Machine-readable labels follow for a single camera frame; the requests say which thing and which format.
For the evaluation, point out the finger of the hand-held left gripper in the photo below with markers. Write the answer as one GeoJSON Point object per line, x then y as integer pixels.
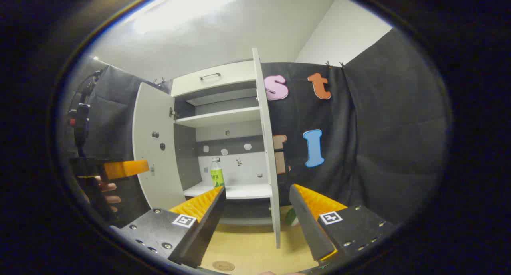
{"type": "Point", "coordinates": [125, 169]}

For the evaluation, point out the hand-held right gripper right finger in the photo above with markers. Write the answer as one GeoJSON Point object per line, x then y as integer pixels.
{"type": "Point", "coordinates": [309, 227]}

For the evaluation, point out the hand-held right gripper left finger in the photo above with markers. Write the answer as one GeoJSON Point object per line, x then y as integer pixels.
{"type": "Point", "coordinates": [207, 227]}

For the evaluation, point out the round brown coaster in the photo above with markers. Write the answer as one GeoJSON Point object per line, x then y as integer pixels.
{"type": "Point", "coordinates": [223, 266]}

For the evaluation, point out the clear bottle with green label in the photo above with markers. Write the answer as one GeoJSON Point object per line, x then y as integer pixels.
{"type": "Point", "coordinates": [217, 175]}

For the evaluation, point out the white cabinet door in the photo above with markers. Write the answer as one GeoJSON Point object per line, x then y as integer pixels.
{"type": "Point", "coordinates": [268, 147]}
{"type": "Point", "coordinates": [155, 115]}

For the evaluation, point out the white and grey cabinet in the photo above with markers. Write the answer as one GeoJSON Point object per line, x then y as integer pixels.
{"type": "Point", "coordinates": [187, 159]}

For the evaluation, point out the metal left door hinge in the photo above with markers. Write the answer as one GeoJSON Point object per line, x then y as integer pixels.
{"type": "Point", "coordinates": [173, 113]}

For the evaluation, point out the white cabinet shelf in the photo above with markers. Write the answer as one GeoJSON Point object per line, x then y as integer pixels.
{"type": "Point", "coordinates": [223, 116]}

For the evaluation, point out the grey cabinet shelf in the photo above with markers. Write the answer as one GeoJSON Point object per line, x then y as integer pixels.
{"type": "Point", "coordinates": [227, 95]}

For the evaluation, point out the white cabinet drawer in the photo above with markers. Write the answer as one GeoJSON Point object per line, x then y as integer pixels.
{"type": "Point", "coordinates": [235, 76]}

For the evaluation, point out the green striped object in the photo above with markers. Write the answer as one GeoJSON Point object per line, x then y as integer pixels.
{"type": "Point", "coordinates": [291, 217]}

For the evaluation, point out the black backdrop cloth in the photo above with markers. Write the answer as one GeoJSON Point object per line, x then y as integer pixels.
{"type": "Point", "coordinates": [379, 127]}

